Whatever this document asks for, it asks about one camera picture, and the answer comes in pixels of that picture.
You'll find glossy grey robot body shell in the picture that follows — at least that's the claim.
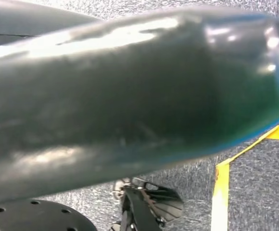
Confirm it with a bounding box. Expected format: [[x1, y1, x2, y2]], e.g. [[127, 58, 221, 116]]
[[0, 5, 279, 208]]

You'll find black perforated round plate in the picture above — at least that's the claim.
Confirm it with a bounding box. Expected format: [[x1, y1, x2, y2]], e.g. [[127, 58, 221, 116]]
[[0, 199, 98, 231]]

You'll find black robot foot mechanism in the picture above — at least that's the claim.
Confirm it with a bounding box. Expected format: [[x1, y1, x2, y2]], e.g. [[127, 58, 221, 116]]
[[109, 178, 185, 231]]

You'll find yellow floor tape rectangle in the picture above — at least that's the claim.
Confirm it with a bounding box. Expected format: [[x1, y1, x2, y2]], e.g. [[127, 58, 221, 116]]
[[210, 124, 279, 231]]

